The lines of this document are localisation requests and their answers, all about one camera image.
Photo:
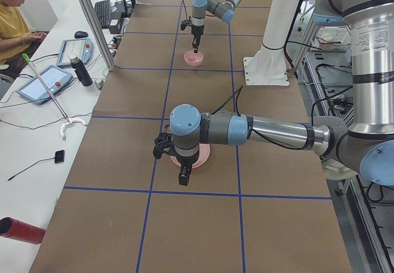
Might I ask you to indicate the pink plate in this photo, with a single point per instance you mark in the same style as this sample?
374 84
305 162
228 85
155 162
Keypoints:
203 155

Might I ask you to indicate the red cylinder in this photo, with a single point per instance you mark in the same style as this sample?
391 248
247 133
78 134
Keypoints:
18 230

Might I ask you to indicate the black keyboard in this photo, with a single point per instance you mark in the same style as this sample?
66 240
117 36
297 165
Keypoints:
103 11

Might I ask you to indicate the black water bottle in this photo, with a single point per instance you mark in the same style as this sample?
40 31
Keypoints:
80 70

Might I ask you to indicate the reacher stick with white claw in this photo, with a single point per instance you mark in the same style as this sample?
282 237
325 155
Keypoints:
69 120

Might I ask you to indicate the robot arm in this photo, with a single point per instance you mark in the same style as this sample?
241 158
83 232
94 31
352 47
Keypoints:
366 146
222 10

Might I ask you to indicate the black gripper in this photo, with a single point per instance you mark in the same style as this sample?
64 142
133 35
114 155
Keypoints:
185 161
196 31

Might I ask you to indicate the brown paper table mat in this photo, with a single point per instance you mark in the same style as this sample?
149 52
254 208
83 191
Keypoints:
252 208

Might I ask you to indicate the small black square device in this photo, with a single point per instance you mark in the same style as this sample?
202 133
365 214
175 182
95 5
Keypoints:
59 156

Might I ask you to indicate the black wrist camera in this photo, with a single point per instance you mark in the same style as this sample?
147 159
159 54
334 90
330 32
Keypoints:
164 144
186 23

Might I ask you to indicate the metal clamp bracket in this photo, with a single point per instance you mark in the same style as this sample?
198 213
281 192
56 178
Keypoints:
99 84

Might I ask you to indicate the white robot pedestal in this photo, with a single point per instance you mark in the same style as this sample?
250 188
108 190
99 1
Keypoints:
268 66

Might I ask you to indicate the pink bowl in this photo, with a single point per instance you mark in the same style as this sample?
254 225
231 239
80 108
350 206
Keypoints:
193 59

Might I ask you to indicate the far teach pendant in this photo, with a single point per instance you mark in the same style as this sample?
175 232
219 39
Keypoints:
82 48

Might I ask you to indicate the black computer mouse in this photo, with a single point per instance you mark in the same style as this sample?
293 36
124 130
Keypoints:
80 34

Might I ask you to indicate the aluminium frame post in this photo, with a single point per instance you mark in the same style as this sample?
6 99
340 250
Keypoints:
93 22

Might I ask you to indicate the person in yellow shirt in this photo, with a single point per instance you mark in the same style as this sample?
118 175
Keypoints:
16 36

